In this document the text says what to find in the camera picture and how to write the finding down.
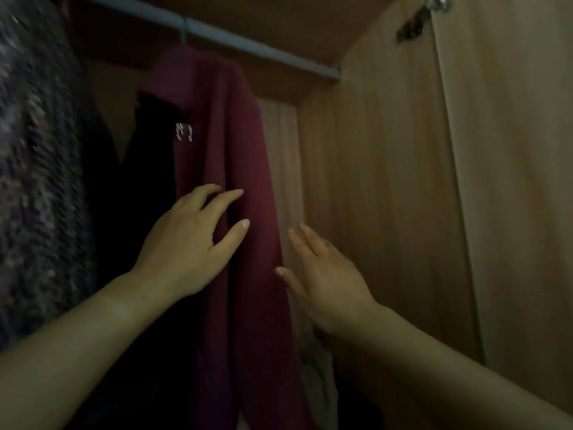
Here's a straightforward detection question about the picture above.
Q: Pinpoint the person's left hand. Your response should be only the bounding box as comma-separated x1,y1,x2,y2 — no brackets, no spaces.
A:
132,183,251,306

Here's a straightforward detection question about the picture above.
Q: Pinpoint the person's right hand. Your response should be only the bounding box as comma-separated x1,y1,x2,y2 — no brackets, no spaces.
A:
275,224,382,337

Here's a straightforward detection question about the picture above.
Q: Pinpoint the person's left forearm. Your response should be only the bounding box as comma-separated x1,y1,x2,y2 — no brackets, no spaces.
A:
0,269,176,430

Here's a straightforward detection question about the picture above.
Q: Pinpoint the person's right forearm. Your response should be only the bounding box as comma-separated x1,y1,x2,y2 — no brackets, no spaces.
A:
330,304,573,430

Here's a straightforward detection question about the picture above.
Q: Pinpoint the maroon hanging garment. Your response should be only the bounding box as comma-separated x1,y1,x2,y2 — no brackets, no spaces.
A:
140,44,315,430

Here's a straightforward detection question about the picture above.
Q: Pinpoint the black hanging garment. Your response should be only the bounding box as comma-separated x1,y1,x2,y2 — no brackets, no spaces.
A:
67,90,234,430

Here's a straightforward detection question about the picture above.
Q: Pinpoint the wooden wardrobe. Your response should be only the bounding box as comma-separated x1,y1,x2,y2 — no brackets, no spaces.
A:
45,0,485,430

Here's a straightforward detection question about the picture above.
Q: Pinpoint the white cloth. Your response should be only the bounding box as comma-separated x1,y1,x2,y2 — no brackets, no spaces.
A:
297,327,339,430

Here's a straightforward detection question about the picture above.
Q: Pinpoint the grey metal closet rod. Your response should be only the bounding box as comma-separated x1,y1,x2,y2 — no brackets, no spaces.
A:
71,0,343,82

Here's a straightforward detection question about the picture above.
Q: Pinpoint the grey speckled knit garment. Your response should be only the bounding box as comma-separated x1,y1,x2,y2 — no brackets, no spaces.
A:
0,0,98,354

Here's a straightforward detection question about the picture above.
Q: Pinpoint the light wooden wardrobe door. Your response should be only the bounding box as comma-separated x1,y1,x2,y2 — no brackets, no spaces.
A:
431,0,573,418

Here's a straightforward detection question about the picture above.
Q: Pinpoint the metal door hinge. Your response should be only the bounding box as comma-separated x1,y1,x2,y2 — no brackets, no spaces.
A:
396,0,454,44

